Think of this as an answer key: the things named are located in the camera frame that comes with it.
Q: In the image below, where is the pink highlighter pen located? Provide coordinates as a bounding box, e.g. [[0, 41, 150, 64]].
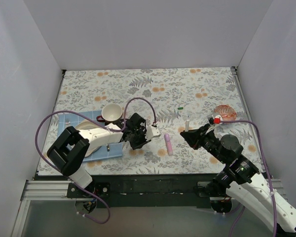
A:
[[164, 133, 173, 156]]

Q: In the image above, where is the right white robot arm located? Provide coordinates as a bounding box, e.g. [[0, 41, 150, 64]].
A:
[[180, 124, 296, 237]]

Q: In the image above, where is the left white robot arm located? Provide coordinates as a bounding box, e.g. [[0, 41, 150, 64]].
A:
[[47, 113, 159, 198]]

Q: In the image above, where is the blue checked placemat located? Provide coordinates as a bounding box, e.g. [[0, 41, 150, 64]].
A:
[[57, 110, 123, 163]]

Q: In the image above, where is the floral tablecloth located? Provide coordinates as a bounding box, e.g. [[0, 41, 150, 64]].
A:
[[38, 67, 266, 175]]

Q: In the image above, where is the white and red mug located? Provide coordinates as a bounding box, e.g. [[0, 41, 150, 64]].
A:
[[96, 104, 123, 123]]

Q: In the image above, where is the red patterned bowl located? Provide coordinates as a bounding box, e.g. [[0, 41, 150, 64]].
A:
[[214, 105, 237, 121]]

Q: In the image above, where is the beige ringed plate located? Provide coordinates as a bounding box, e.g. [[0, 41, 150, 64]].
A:
[[75, 120, 100, 157]]

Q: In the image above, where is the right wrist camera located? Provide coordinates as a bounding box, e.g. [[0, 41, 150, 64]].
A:
[[207, 112, 222, 127]]

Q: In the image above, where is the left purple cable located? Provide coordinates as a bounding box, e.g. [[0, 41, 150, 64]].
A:
[[35, 98, 158, 225]]

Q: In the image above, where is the purple cable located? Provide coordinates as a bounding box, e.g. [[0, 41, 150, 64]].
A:
[[219, 118, 278, 237], [35, 98, 158, 225]]

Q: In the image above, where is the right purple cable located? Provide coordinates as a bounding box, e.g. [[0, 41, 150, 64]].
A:
[[219, 118, 278, 237]]

